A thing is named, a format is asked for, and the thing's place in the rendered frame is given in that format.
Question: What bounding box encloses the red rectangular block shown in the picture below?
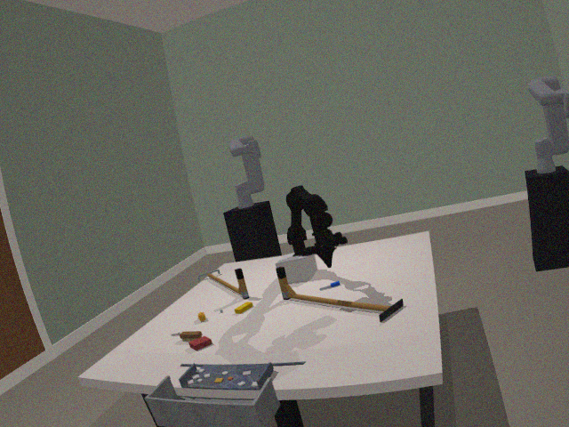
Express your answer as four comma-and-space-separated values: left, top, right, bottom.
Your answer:
189, 336, 212, 350

